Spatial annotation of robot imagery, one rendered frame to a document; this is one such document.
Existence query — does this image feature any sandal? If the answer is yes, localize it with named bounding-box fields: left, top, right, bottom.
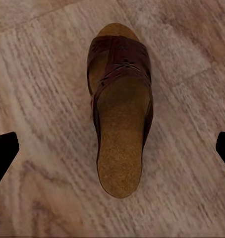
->
left=87, top=23, right=153, bottom=198

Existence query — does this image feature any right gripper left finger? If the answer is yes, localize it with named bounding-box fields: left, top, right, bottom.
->
left=0, top=132, right=19, bottom=181

